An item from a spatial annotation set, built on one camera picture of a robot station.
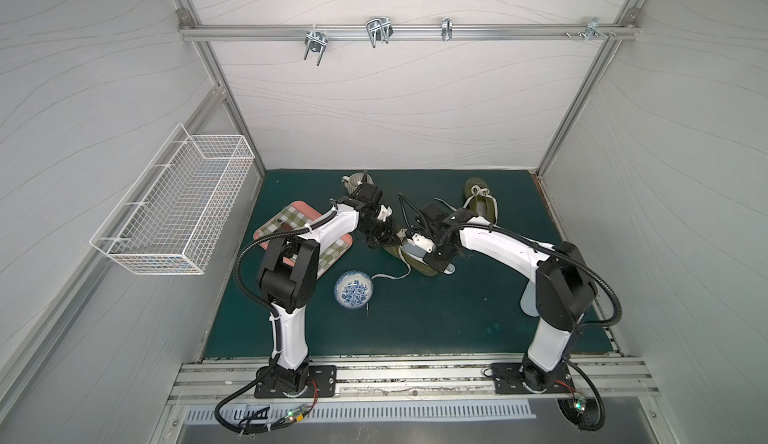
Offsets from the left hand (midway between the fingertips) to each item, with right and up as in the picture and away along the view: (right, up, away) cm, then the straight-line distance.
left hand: (403, 243), depth 89 cm
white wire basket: (-55, +8, -22) cm, 60 cm away
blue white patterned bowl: (-15, -14, -1) cm, 21 cm away
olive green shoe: (-2, -2, +3) cm, 4 cm away
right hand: (+10, -4, -1) cm, 11 cm away
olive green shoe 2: (+28, +14, +15) cm, 35 cm away
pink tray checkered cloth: (-37, +8, +18) cm, 42 cm away
